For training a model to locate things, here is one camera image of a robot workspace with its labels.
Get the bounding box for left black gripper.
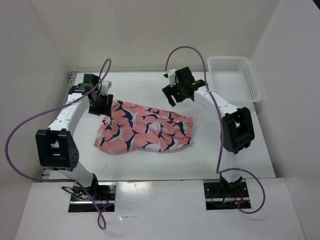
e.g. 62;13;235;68
88;92;113;117

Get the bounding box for pink shark print shorts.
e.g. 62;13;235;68
94;100;194;154

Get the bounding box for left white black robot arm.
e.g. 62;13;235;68
35;74;113;200

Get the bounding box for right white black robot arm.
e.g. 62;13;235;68
162;67;255;197

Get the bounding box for white plastic mesh basket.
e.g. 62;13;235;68
207;56;263;103

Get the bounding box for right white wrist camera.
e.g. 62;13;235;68
163;68;178;87

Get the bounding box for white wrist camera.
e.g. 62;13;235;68
163;68;178;87
99;80;112;96

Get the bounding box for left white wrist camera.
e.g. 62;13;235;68
99;80;112;96

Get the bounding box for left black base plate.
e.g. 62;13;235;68
61;181;117;213

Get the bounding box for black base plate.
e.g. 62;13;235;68
61;181;117;213
203;179;252;211

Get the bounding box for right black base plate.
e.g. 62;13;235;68
203;179;252;211

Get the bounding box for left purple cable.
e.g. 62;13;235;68
5;58;112;230

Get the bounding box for purple cable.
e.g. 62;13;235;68
165;46;266;215
5;58;112;230

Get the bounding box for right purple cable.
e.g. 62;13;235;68
165;46;266;215

